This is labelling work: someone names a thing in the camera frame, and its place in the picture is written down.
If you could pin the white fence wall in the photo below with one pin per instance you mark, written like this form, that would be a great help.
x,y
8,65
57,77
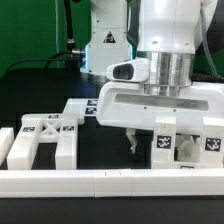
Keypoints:
x,y
6,142
111,183

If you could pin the white chair back frame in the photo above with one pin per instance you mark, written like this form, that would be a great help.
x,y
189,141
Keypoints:
x,y
36,129

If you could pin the white marker base plate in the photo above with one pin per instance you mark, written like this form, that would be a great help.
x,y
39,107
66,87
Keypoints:
x,y
83,106

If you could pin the white chair seat part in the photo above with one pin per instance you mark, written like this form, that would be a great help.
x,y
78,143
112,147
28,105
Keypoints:
x,y
187,153

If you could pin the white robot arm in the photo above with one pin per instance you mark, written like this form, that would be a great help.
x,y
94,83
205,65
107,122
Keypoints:
x,y
165,28

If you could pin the white front fence wall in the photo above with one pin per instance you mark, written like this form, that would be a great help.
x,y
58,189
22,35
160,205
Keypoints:
x,y
111,183

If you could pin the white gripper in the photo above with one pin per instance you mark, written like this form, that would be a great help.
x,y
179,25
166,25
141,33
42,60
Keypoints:
x,y
141,90

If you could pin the white left fence wall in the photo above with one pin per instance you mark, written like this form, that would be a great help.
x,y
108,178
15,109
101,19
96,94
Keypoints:
x,y
6,142

